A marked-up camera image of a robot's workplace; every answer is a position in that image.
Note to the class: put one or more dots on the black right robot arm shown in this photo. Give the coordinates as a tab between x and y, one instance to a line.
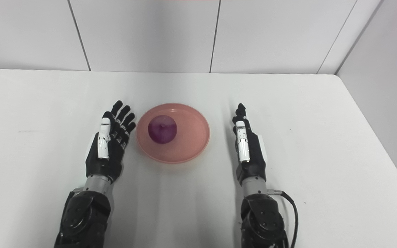
262	220

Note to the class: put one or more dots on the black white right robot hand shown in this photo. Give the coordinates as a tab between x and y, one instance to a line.
255	162

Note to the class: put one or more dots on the purple red onion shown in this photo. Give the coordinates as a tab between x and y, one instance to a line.
162	129

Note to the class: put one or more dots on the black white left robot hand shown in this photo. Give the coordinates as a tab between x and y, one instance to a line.
107	165

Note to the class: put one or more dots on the pink round plate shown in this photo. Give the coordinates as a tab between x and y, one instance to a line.
193	141

